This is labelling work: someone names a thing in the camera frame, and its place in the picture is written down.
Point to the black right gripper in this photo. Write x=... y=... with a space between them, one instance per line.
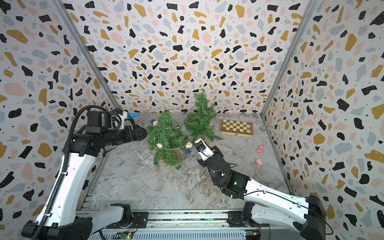
x=220 y=155

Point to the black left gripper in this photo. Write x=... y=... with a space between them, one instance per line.
x=131 y=137

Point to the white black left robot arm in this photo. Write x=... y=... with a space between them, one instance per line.
x=92 y=130

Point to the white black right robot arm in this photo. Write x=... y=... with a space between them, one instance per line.
x=306 y=215

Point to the green left christmas tree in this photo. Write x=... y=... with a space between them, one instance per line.
x=167 y=157

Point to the green christmas tree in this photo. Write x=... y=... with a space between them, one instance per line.
x=167 y=157
x=198 y=124

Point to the green right christmas tree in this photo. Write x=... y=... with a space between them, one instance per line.
x=198 y=124

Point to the blue toy microphone on stand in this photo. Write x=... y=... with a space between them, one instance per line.
x=131 y=116

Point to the wooden chess board box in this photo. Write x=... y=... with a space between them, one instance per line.
x=237 y=128

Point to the pink small toy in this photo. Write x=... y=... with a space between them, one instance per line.
x=259 y=162

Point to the pink pig toy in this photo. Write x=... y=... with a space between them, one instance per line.
x=260 y=149

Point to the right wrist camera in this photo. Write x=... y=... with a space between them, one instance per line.
x=203 y=149

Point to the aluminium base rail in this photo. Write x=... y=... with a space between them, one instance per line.
x=193 y=225

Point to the metal left corner post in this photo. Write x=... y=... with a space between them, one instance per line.
x=68 y=22

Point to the metal corner post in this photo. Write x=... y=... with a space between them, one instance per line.
x=68 y=22
x=291 y=52

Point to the metal right corner post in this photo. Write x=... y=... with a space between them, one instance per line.
x=291 y=52

